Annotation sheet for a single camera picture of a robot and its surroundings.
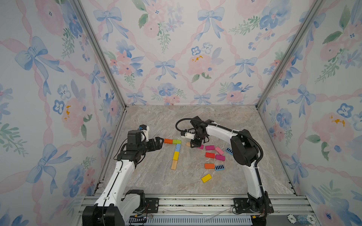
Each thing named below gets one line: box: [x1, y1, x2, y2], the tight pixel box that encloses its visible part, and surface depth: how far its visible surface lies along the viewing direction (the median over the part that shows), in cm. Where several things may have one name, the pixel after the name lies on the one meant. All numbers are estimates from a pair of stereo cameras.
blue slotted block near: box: [214, 164, 226, 172], surface depth 88 cm
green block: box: [172, 139, 182, 145], surface depth 100 cm
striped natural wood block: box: [170, 159, 178, 171], surface depth 89 cm
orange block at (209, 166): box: [204, 163, 215, 170], surface depth 90 cm
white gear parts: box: [287, 213, 317, 225], surface depth 72 cm
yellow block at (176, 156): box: [172, 151, 180, 161], surface depth 93 cm
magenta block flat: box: [215, 154, 226, 162], surface depth 94 cm
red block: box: [205, 152, 216, 159], surface depth 94 cm
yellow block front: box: [201, 173, 213, 184], surface depth 85 cm
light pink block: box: [214, 146, 225, 155], surface depth 95 cm
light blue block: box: [175, 143, 181, 153], surface depth 97 cm
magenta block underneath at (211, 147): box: [205, 145, 216, 151], surface depth 98 cm
